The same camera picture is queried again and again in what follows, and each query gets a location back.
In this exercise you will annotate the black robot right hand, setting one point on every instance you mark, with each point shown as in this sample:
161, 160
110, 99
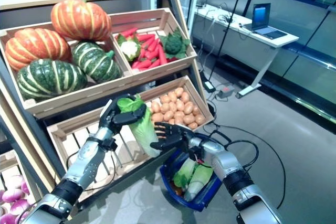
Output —
176, 136

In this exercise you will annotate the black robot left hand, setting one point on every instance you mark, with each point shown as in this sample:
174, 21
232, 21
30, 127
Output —
126, 117

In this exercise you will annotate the napa cabbage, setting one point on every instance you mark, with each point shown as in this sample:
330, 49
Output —
144, 134
199, 179
183, 174

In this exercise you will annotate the blue plastic shopping basket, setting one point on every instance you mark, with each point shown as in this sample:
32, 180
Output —
202, 203

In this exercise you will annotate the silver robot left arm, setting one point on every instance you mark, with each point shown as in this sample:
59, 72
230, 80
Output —
86, 161

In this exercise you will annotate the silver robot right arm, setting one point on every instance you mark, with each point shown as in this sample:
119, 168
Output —
225, 161

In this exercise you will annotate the brown potato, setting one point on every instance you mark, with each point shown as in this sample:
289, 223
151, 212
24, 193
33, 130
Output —
195, 109
188, 108
199, 119
155, 106
172, 96
165, 98
193, 125
179, 92
185, 97
189, 119

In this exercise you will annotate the small wooden slat crate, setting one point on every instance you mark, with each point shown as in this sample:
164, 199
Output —
162, 70
202, 98

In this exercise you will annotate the wide wooden slat crate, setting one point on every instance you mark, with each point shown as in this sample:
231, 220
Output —
78, 98
78, 121

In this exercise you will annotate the red carrot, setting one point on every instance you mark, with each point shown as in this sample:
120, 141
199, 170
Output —
143, 64
129, 32
162, 54
146, 37
153, 45

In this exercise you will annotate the black power adapter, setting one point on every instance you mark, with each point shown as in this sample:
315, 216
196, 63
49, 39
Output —
209, 86

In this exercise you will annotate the small green striped pumpkin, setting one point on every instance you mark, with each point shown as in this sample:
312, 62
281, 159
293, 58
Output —
97, 62

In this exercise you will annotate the grey box with red button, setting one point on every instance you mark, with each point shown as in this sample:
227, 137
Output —
225, 92

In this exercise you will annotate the white cauliflower with leaves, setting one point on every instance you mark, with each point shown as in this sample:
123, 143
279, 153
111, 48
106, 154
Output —
129, 48

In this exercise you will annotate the large green striped pumpkin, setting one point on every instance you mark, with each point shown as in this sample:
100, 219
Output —
52, 79

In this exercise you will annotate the green broccoli with leaves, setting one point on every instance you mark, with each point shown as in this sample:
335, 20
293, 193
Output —
173, 44

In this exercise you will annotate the orange striped pumpkin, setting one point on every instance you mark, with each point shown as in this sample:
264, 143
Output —
36, 48
81, 20

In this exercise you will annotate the black tripod stand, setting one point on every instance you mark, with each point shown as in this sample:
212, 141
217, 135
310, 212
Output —
225, 32

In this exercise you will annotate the purple white turnip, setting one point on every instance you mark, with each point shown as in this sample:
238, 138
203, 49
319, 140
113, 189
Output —
25, 187
15, 180
13, 195
19, 207

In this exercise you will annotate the wooden crate with turnips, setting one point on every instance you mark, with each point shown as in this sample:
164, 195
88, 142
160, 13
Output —
8, 161

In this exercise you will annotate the white desk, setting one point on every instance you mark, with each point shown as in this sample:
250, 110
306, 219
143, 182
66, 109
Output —
267, 39

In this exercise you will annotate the open grey laptop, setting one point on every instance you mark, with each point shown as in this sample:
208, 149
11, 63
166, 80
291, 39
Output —
261, 15

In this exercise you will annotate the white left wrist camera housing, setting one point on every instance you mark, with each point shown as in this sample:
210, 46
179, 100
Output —
105, 112

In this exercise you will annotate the metal wall shelving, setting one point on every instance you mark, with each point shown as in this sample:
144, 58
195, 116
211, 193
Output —
315, 56

